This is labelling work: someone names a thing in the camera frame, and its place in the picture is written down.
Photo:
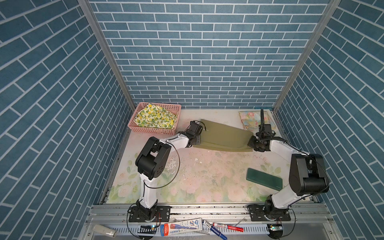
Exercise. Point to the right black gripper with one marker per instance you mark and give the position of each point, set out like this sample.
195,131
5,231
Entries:
250,143

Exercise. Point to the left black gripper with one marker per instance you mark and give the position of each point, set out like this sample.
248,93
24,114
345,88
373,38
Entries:
197,134

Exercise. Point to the pastel floral skirt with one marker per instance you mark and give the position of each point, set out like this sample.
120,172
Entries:
252,119

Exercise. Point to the olive green skirt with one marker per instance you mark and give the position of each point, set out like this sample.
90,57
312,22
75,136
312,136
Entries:
220,137

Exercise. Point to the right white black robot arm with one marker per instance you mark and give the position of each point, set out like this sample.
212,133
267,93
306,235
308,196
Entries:
307,175

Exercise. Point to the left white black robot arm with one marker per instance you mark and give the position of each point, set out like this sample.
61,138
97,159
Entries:
152,160

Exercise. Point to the pink plastic basket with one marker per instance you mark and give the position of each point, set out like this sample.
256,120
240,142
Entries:
175,109

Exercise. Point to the dark green rectangular block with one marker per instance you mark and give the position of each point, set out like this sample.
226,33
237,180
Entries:
264,179

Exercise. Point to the lemon print skirt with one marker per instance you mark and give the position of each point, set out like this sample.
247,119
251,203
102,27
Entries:
153,116

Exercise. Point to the red white marker pen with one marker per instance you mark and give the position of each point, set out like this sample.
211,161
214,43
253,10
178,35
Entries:
229,227

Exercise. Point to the blue marker pen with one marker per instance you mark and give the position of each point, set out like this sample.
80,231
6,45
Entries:
214,230

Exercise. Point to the white red blue box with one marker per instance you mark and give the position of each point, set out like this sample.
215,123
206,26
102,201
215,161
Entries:
181,227

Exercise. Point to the beige plastic piece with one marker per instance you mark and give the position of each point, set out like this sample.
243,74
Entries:
105,231

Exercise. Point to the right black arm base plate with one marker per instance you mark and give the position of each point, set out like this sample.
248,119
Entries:
259,213

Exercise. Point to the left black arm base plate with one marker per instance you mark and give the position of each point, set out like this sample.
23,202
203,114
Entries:
139,214

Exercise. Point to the aluminium front rail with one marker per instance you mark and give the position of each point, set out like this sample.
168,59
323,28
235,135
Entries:
309,221

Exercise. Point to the right corner aluminium post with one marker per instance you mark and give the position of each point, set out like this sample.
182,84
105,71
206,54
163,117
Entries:
318,30

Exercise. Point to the corner aluminium post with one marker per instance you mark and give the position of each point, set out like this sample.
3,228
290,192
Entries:
93,22
318,30

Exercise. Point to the left corner aluminium post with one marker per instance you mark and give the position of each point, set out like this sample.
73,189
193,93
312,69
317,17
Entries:
93,22

